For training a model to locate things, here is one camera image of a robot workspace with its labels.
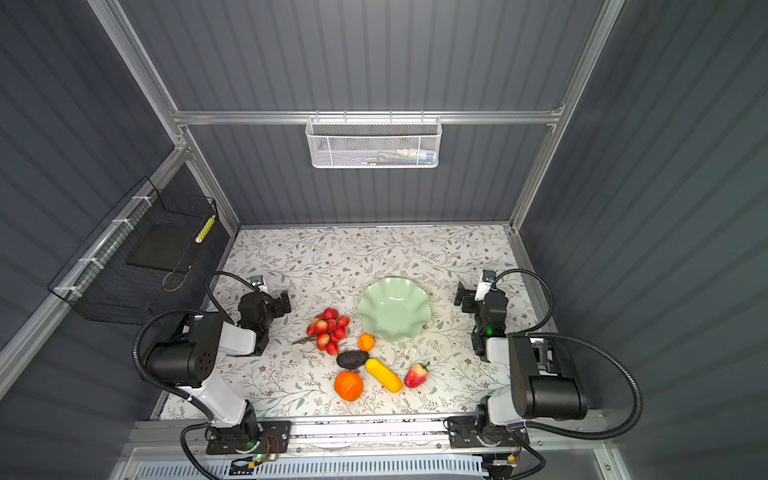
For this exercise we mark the markers in white basket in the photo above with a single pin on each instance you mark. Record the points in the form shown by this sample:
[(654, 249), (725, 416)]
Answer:
[(418, 157)]

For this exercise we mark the yellow marker in black basket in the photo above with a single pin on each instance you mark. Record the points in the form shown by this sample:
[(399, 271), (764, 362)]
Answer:
[(205, 229)]

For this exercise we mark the black wire wall basket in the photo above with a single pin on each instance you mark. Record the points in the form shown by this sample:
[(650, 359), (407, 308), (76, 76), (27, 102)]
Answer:
[(99, 286)]

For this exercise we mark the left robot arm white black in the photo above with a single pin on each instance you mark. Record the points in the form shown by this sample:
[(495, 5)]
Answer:
[(176, 351)]

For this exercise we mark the small orange tangerine fake fruit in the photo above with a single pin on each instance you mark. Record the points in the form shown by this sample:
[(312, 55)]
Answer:
[(366, 342)]

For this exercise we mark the black flat pad in basket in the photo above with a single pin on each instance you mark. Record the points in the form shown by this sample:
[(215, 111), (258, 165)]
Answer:
[(170, 249)]

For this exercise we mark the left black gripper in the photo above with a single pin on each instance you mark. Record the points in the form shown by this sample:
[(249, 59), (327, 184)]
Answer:
[(280, 303)]

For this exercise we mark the red strawberry fake fruit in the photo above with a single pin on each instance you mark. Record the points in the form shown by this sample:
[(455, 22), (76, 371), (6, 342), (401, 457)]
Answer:
[(416, 376)]

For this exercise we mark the light green scalloped fruit bowl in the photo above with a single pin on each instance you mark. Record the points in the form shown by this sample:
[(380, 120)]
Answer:
[(394, 308)]

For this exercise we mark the dark avocado fake fruit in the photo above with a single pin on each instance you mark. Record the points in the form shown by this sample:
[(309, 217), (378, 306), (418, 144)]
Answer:
[(352, 360)]

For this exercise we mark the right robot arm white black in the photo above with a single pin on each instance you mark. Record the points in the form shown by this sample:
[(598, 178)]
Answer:
[(543, 379)]

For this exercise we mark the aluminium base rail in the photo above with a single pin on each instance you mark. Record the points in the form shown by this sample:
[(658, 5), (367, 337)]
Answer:
[(404, 446)]

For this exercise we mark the white wire mesh wall basket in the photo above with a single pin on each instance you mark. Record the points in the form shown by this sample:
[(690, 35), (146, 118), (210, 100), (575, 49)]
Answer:
[(338, 142)]

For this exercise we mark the red cherry bunch fake fruit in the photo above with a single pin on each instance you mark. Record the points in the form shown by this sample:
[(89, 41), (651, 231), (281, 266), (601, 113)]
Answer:
[(326, 331)]

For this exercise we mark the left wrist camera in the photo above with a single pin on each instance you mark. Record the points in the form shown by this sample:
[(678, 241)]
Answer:
[(257, 281)]

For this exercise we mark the large orange fake fruit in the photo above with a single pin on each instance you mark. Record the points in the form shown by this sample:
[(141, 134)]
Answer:
[(348, 386)]

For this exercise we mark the yellow mango fake fruit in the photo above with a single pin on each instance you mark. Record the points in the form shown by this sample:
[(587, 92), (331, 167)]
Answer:
[(380, 372)]

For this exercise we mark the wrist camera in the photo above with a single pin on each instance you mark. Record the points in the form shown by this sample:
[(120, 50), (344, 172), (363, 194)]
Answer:
[(257, 281), (485, 283)]

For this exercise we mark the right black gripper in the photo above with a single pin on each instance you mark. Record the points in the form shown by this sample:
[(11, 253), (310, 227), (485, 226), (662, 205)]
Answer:
[(468, 297)]

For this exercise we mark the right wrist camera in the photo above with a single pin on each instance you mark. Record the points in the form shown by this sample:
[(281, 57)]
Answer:
[(485, 283)]

